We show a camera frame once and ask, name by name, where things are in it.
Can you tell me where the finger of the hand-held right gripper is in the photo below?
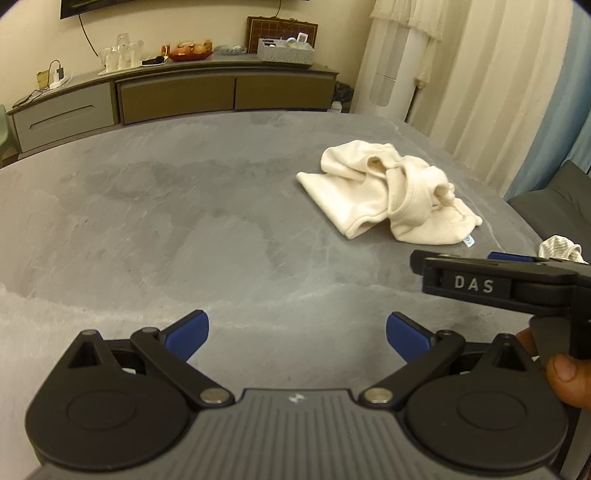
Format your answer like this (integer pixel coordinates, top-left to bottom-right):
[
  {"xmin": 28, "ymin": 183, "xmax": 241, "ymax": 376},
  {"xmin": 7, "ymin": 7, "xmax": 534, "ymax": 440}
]
[
  {"xmin": 487, "ymin": 251, "xmax": 553, "ymax": 265},
  {"xmin": 410, "ymin": 250, "xmax": 462, "ymax": 278}
]

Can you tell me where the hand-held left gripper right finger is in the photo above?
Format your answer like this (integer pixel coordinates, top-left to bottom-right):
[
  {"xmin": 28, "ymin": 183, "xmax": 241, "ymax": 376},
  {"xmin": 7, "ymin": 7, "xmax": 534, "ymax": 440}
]
[{"xmin": 359, "ymin": 312, "xmax": 539, "ymax": 410}]

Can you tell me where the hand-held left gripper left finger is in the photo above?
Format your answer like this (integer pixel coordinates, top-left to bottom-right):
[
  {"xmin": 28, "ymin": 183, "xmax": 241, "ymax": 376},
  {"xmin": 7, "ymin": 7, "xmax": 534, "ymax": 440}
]
[{"xmin": 68, "ymin": 310, "xmax": 234, "ymax": 409}]

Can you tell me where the cream garment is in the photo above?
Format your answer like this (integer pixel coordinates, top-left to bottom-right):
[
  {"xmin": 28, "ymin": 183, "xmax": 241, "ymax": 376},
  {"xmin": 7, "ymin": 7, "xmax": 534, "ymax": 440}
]
[{"xmin": 295, "ymin": 140, "xmax": 484, "ymax": 245}]

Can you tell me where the person's right hand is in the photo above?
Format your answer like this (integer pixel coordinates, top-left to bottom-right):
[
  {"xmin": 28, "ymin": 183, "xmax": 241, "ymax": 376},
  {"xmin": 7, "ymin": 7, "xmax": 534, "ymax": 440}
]
[{"xmin": 514, "ymin": 329, "xmax": 591, "ymax": 409}]

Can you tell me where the grey striped cloth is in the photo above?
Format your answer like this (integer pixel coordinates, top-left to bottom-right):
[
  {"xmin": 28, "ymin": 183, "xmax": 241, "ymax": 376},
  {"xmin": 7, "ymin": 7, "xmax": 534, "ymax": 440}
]
[{"xmin": 538, "ymin": 234, "xmax": 589, "ymax": 265}]

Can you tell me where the dark grey sofa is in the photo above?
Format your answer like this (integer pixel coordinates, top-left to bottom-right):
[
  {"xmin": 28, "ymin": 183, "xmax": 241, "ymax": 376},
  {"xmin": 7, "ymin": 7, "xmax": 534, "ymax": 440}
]
[{"xmin": 507, "ymin": 159, "xmax": 591, "ymax": 259}]

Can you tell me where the blue curtain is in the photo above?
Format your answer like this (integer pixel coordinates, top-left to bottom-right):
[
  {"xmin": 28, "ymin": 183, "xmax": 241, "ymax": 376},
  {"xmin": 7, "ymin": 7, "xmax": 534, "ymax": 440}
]
[{"xmin": 503, "ymin": 18, "xmax": 591, "ymax": 200}]

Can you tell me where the white lace curtain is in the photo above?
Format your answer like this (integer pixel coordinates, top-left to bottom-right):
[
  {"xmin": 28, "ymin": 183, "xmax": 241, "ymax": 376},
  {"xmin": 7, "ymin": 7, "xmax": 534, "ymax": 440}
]
[{"xmin": 369, "ymin": 0, "xmax": 575, "ymax": 178}]

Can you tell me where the black plastic bag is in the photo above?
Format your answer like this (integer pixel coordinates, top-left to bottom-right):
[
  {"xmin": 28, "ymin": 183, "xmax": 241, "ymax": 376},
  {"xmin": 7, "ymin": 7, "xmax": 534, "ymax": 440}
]
[{"xmin": 333, "ymin": 82, "xmax": 355, "ymax": 112}]

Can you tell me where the white tower appliance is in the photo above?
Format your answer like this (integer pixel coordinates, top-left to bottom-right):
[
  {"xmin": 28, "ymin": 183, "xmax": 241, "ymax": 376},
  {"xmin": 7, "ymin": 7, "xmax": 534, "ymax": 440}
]
[{"xmin": 368, "ymin": 18, "xmax": 426, "ymax": 121}]

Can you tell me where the long grey TV cabinet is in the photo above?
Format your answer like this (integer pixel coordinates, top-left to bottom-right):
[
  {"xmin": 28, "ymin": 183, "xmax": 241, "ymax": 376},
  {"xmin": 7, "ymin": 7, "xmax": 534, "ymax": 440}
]
[{"xmin": 9, "ymin": 53, "xmax": 340, "ymax": 155}]

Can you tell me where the grey storage basket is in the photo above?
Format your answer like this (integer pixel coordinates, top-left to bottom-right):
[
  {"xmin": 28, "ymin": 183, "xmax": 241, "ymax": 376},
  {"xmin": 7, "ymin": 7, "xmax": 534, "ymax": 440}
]
[{"xmin": 257, "ymin": 33, "xmax": 316, "ymax": 65}]

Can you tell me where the white power strip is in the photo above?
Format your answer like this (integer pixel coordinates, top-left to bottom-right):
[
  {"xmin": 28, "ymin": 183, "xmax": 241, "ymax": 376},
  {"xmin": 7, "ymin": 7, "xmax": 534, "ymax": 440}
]
[{"xmin": 47, "ymin": 67, "xmax": 73, "ymax": 89}]

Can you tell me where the red fruit bowl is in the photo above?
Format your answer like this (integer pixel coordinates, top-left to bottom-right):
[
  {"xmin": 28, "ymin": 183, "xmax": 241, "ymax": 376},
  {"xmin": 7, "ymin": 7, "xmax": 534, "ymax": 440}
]
[{"xmin": 167, "ymin": 41, "xmax": 215, "ymax": 62}]

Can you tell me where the set of clear glass cups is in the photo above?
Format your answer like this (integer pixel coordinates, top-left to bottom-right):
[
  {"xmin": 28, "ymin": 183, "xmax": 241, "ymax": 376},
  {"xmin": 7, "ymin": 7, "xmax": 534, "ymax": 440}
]
[{"xmin": 98, "ymin": 33, "xmax": 145, "ymax": 73}]

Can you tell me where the black television cable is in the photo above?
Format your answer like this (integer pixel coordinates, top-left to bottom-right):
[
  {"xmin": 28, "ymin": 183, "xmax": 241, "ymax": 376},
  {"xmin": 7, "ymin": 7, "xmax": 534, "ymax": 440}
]
[{"xmin": 78, "ymin": 13, "xmax": 101, "ymax": 57}]

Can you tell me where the wall-mounted television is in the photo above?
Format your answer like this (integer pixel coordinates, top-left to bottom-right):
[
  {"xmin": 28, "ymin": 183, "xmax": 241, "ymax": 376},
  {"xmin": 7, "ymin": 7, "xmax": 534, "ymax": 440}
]
[{"xmin": 60, "ymin": 0, "xmax": 308, "ymax": 20}]

